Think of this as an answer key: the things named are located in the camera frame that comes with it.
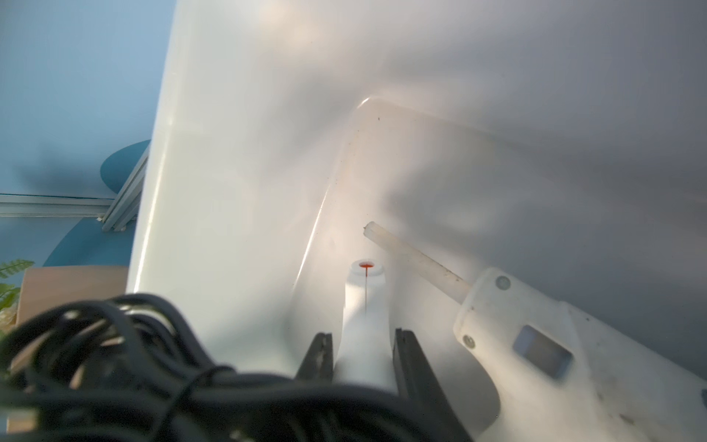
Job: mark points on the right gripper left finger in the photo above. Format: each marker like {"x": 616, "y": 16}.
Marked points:
{"x": 318, "y": 364}

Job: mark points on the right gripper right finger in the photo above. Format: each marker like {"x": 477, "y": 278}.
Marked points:
{"x": 418, "y": 384}

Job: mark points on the small white orange glue gun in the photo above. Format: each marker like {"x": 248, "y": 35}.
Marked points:
{"x": 365, "y": 355}

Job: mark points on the large white glue gun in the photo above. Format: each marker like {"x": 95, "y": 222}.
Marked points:
{"x": 560, "y": 374}

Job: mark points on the white plastic storage box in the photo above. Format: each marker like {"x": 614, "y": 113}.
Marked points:
{"x": 563, "y": 142}

